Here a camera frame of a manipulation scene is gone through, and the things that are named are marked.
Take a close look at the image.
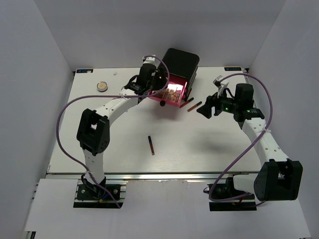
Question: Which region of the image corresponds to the multicolour small palette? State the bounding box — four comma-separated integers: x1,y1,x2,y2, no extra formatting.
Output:
167,91,181,104

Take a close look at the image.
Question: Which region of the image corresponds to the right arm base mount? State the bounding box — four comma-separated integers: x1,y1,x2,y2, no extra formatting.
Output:
209,177,257,212

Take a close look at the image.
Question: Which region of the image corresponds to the right blue table sticker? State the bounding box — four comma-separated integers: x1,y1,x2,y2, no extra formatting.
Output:
224,67,242,72

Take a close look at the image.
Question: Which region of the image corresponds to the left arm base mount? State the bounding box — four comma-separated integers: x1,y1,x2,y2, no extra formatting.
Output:
73,181,126,209

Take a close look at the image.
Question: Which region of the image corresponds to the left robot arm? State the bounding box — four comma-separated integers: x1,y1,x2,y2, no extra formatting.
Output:
76,63,167,199

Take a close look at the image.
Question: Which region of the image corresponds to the dark red lip gloss tube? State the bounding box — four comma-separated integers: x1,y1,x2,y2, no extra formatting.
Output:
148,135,155,155

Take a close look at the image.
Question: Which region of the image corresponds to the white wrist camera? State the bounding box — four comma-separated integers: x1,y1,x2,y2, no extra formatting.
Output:
213,75,229,98
142,56,157,66

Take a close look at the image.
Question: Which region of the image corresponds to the square palette label side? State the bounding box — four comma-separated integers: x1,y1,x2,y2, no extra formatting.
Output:
156,90,173,99

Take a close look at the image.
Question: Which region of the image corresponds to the left blue table sticker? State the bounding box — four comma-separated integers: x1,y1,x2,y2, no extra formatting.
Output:
76,69,93,74

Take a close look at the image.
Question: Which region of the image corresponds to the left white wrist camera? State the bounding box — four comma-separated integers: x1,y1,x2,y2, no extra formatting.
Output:
142,56,157,66

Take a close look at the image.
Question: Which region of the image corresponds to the black drawer cabinet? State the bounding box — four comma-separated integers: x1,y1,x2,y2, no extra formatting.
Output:
162,48,200,91

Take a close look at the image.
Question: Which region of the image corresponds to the pink drawer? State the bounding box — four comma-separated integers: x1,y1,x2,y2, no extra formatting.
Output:
150,74,187,107

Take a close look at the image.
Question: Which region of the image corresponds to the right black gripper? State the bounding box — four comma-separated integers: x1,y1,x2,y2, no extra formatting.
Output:
196,87,239,119

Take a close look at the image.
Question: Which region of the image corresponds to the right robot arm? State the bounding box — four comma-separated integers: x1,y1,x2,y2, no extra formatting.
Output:
197,83,303,202

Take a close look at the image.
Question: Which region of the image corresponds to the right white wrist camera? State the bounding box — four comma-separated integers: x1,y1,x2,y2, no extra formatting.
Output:
213,75,229,98

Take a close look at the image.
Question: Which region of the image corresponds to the round gold powder compact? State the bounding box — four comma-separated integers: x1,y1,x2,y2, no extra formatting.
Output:
96,81,108,92

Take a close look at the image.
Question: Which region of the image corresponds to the blue table sticker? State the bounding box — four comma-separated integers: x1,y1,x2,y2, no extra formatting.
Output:
76,69,93,74
224,67,242,72

